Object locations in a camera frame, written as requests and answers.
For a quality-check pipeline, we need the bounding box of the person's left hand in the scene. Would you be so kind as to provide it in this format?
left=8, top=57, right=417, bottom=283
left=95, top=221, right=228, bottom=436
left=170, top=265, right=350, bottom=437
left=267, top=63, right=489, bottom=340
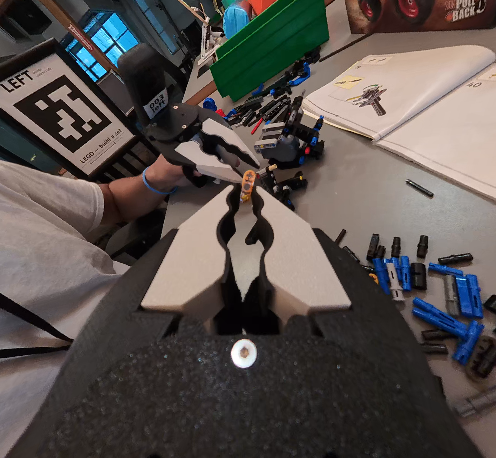
left=149, top=154, right=196, bottom=191

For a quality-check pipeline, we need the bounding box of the pile of small lego pins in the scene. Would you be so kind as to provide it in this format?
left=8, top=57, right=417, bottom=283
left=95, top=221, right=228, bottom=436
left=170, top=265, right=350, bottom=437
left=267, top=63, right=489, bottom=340
left=336, top=229, right=496, bottom=418

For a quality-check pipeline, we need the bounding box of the black framed marker sign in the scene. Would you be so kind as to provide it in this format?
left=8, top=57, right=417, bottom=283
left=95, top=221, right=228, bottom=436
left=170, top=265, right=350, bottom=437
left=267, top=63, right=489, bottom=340
left=0, top=37, right=137, bottom=179

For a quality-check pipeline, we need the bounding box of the black harness strap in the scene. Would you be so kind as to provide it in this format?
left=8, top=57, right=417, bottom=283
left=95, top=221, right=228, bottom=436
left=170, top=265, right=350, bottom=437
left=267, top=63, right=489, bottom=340
left=0, top=292, right=74, bottom=360

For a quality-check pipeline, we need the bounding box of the blue-lit window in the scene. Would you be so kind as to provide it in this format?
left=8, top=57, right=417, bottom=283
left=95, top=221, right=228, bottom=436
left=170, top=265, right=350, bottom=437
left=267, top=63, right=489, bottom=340
left=64, top=10, right=140, bottom=82

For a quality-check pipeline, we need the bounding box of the black lego axle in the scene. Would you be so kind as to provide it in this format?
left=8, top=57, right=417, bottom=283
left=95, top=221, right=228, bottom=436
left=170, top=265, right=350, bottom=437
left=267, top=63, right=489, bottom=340
left=406, top=179, right=434, bottom=198

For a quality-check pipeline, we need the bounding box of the lego vehicle chassis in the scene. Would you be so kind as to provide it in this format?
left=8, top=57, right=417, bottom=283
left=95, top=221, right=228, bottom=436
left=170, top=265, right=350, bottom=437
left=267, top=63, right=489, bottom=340
left=254, top=95, right=326, bottom=170

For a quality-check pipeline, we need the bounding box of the blue wristband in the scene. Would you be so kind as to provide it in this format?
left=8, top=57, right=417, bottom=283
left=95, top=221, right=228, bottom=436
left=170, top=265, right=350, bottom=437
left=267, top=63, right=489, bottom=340
left=142, top=166, right=179, bottom=195

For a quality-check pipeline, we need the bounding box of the black lego beam subassembly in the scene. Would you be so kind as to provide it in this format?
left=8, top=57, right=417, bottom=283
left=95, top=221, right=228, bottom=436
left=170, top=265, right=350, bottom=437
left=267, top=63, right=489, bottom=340
left=245, top=163, right=309, bottom=246

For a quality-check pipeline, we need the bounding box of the person's left forearm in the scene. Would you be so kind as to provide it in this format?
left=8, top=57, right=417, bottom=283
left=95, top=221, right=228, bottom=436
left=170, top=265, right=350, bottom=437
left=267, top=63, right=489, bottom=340
left=99, top=167, right=156, bottom=225

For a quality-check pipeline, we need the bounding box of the orange lego liftarm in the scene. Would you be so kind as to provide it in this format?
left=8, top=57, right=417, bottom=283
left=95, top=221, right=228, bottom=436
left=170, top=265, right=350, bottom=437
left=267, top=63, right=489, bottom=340
left=239, top=170, right=257, bottom=204

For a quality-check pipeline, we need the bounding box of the pile of long lego beams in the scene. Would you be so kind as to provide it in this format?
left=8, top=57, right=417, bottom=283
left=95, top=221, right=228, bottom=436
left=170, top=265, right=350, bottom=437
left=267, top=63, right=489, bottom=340
left=201, top=46, right=322, bottom=135

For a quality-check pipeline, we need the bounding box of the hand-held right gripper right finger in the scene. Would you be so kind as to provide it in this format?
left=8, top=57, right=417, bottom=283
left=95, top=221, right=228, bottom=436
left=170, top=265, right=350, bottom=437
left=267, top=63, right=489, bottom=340
left=255, top=186, right=352, bottom=324

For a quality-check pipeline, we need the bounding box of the white wooden frame stand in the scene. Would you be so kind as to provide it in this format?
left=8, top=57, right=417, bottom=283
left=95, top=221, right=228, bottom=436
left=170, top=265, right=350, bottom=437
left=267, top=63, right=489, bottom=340
left=163, top=0, right=226, bottom=67

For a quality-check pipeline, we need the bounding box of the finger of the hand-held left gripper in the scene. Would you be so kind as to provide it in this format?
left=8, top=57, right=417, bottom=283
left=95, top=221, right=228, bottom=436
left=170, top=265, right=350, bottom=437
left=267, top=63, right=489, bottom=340
left=201, top=117, right=261, bottom=168
left=174, top=141, right=244, bottom=184

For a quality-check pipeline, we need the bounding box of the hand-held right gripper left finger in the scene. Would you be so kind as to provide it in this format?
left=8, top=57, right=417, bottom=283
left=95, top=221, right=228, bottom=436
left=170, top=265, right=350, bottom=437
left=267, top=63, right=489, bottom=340
left=140, top=185, right=236, bottom=322

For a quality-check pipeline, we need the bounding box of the green plastic bin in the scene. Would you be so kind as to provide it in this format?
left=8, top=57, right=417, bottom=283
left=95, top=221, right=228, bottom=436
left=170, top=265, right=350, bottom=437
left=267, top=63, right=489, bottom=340
left=209, top=0, right=330, bottom=103

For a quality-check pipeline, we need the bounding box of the lego instruction booklet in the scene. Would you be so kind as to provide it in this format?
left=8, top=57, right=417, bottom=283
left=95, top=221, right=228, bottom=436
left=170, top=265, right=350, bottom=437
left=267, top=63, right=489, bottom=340
left=301, top=45, right=496, bottom=201

